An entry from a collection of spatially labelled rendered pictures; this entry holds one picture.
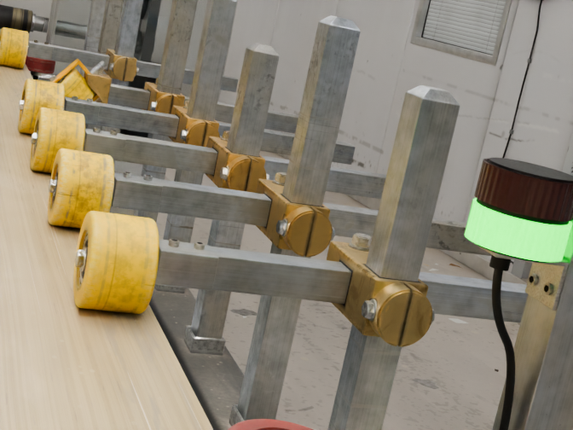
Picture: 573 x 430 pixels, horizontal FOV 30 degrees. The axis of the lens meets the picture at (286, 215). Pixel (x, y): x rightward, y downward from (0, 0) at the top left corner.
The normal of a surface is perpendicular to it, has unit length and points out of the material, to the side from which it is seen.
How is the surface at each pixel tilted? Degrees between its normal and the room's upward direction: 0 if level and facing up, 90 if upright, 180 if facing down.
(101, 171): 47
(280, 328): 90
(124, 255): 67
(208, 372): 0
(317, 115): 90
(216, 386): 0
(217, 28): 90
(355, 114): 90
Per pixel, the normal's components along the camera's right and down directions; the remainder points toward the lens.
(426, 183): 0.29, 0.26
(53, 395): 0.20, -0.96
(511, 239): -0.33, 0.13
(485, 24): -0.90, -0.10
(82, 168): 0.35, -0.46
